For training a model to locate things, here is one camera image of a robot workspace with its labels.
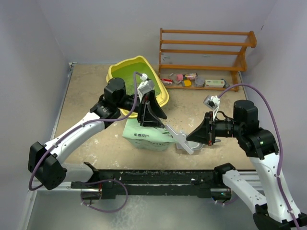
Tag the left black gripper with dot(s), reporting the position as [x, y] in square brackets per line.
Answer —
[144, 116]

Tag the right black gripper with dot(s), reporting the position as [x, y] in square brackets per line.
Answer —
[204, 133]

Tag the silver metal scoop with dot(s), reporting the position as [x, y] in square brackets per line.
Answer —
[193, 145]

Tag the white plastic bracket piece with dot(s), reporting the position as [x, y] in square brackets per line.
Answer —
[180, 138]

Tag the green cat litter bag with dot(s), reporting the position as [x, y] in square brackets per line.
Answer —
[147, 138]

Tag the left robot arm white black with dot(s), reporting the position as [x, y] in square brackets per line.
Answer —
[47, 161]

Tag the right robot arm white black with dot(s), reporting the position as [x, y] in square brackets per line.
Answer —
[273, 210]

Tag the red white small box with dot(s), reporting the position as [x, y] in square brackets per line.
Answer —
[167, 81]

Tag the white green long box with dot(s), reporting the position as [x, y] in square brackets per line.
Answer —
[214, 83]

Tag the pink tape roll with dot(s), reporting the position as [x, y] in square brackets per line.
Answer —
[179, 77]

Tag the yellow grey sponge block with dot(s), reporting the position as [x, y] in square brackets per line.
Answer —
[186, 83]

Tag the grey round container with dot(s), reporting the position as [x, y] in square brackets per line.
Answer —
[199, 82]

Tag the pink patterned tube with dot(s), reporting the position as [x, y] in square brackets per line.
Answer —
[190, 76]

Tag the grey small object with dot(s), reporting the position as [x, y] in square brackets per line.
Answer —
[226, 84]

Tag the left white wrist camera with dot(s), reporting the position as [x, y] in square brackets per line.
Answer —
[145, 86]

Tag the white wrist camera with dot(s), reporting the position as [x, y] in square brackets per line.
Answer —
[213, 103]
[145, 86]

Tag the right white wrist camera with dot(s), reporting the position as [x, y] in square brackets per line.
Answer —
[213, 103]

